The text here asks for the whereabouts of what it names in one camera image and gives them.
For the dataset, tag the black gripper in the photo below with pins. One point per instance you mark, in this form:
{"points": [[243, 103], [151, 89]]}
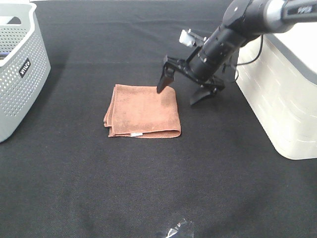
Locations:
{"points": [[196, 69]]}

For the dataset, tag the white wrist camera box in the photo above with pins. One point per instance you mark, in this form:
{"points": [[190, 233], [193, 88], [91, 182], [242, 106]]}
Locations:
{"points": [[191, 39]]}

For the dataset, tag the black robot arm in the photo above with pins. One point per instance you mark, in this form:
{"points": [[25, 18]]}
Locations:
{"points": [[242, 22]]}

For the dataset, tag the white plastic basket grey rim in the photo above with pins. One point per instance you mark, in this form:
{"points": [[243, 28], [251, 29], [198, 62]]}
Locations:
{"points": [[283, 100]]}

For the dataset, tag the grey perforated plastic basket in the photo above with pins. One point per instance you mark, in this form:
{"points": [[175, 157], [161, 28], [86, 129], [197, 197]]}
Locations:
{"points": [[25, 70]]}

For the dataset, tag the clear tape piece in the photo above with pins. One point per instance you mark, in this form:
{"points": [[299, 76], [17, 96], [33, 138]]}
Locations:
{"points": [[183, 229]]}

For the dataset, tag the blue item in basket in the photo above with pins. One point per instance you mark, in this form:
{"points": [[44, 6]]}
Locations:
{"points": [[3, 55]]}

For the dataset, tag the brown towel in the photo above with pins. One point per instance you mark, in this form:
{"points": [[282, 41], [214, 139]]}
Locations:
{"points": [[139, 111]]}

